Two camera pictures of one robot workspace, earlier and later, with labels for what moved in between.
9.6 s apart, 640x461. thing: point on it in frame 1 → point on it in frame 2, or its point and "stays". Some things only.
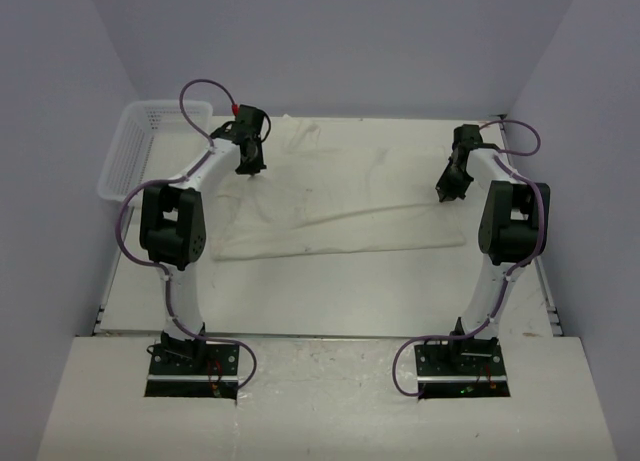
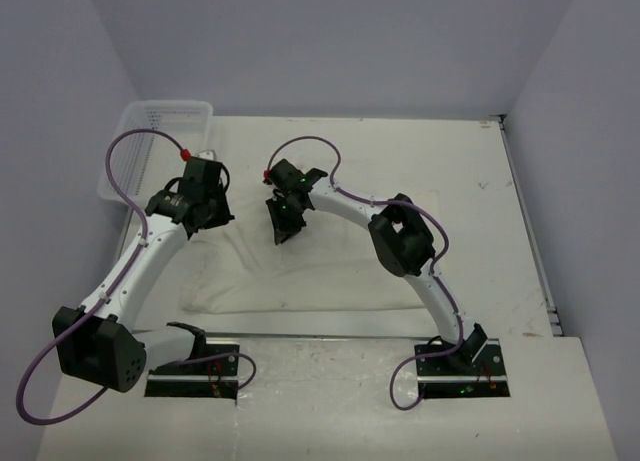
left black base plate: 193,370 stays
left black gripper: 257,165 → 224,215
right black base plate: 460,370 stays
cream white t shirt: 335,186 → 333,265
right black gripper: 447,192 → 284,229
